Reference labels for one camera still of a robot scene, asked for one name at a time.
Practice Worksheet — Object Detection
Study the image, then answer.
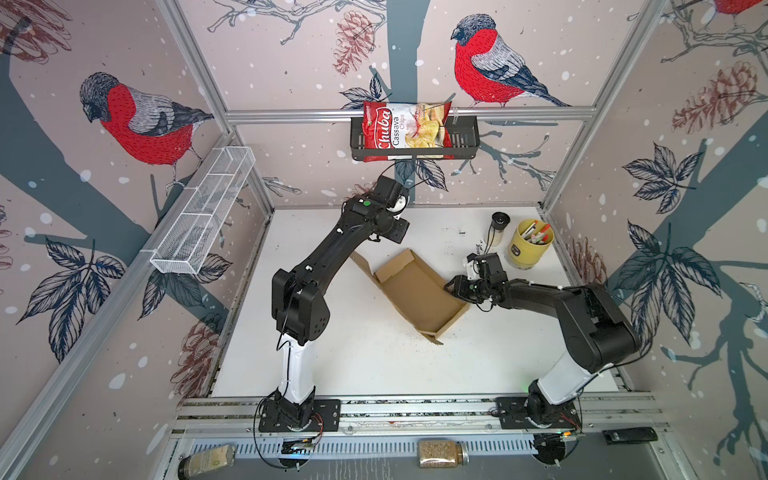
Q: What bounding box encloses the brown cardboard box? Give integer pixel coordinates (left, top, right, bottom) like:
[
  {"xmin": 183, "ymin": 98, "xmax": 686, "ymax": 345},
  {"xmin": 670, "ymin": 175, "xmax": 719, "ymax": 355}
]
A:
[{"xmin": 350, "ymin": 249, "xmax": 470, "ymax": 345}]

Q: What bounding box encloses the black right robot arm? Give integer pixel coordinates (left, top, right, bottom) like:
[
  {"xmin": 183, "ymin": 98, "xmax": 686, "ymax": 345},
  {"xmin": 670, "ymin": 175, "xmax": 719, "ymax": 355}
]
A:
[{"xmin": 444, "ymin": 253, "xmax": 641, "ymax": 428}]

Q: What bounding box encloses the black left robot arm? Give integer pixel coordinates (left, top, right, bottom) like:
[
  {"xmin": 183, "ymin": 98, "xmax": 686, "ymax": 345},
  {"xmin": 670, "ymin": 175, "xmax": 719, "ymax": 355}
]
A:
[{"xmin": 266, "ymin": 175, "xmax": 409, "ymax": 430}]

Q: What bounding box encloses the black lid spice shaker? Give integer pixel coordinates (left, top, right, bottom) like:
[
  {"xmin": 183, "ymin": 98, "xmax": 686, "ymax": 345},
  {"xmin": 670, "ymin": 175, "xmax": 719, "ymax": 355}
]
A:
[{"xmin": 487, "ymin": 211, "xmax": 511, "ymax": 248}]

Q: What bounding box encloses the yellow pen cup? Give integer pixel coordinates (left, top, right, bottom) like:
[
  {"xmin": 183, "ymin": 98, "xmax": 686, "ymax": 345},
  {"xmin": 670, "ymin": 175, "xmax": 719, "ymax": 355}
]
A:
[{"xmin": 505, "ymin": 219, "xmax": 555, "ymax": 270}]

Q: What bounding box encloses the red cassava chips bag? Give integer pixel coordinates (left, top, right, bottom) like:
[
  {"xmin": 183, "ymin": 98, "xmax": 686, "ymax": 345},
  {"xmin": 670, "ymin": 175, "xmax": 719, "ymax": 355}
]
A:
[{"xmin": 362, "ymin": 101, "xmax": 452, "ymax": 151}]

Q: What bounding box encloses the brown grain glass jar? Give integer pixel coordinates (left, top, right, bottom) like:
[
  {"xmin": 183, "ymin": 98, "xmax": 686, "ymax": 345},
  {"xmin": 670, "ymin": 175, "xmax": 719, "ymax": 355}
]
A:
[{"xmin": 417, "ymin": 439, "xmax": 470, "ymax": 468}]

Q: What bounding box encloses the black remote device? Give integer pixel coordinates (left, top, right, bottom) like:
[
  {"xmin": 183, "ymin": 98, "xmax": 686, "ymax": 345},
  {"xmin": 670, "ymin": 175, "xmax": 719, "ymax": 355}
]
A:
[{"xmin": 602, "ymin": 427, "xmax": 658, "ymax": 445}]

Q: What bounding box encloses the black wall basket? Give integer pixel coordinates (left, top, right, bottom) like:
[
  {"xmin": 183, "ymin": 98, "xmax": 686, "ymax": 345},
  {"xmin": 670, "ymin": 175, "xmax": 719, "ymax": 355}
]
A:
[{"xmin": 350, "ymin": 116, "xmax": 480, "ymax": 161}]

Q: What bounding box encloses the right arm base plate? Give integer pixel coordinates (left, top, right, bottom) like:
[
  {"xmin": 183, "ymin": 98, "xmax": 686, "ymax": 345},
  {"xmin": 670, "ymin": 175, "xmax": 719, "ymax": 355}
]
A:
[{"xmin": 490, "ymin": 395, "xmax": 582, "ymax": 430}]

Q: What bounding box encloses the white wire mesh shelf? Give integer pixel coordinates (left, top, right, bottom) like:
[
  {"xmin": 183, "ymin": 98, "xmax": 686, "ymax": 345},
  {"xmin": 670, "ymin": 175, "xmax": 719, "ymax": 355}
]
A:
[{"xmin": 150, "ymin": 146, "xmax": 255, "ymax": 275}]

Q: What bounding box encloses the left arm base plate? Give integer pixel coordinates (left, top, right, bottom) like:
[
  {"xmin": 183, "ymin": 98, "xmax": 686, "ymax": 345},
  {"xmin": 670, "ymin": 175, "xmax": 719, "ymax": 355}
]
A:
[{"xmin": 256, "ymin": 399, "xmax": 341, "ymax": 434}]

